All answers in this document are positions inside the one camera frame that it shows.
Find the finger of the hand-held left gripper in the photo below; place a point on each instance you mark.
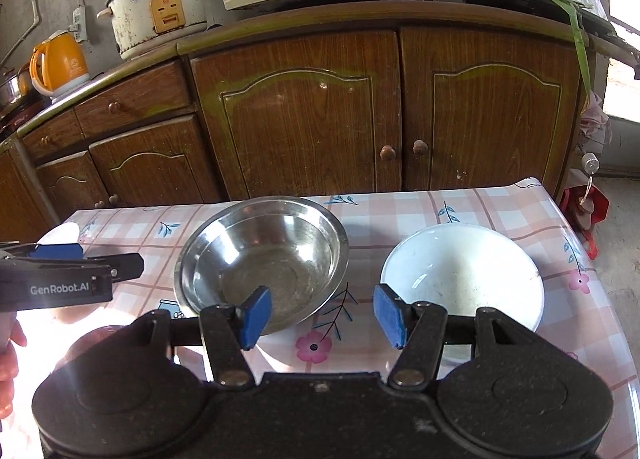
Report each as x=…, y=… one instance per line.
x=125, y=266
x=55, y=251

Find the wooden cabinet with drawers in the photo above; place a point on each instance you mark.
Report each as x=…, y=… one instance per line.
x=150, y=159

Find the person's left hand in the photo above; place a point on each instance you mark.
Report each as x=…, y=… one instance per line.
x=7, y=369

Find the wooden single door cabinet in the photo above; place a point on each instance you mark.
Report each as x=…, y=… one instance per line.
x=20, y=199

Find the glass window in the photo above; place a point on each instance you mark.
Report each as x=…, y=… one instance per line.
x=625, y=89

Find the steel pot with lid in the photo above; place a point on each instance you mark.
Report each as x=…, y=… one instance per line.
x=9, y=89

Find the red bag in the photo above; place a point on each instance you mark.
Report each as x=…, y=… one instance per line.
x=597, y=209

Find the blue patterned porcelain bowl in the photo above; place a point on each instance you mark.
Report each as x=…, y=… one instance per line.
x=465, y=274

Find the deep steel bowl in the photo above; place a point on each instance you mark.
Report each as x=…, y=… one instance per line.
x=280, y=249

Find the pink hanging cloth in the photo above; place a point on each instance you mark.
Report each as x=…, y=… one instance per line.
x=595, y=114

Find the wooden double door cabinet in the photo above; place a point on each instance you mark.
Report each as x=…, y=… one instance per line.
x=300, y=114

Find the red induction cooker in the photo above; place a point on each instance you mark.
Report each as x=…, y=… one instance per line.
x=20, y=115

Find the white rice cooker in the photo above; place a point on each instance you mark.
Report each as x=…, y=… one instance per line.
x=145, y=14

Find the white power strip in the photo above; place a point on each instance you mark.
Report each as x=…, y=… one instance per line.
x=78, y=24

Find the orange electric kettle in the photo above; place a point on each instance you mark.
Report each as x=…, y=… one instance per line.
x=57, y=64

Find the green leek leaf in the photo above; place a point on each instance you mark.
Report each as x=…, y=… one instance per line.
x=580, y=49

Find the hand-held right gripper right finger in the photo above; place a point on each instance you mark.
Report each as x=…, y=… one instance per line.
x=390, y=319

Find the plain white bowl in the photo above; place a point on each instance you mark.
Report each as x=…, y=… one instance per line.
x=62, y=233

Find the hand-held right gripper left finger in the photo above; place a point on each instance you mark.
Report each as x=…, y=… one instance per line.
x=255, y=316

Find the white suction hook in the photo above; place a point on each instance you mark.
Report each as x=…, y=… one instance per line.
x=590, y=162

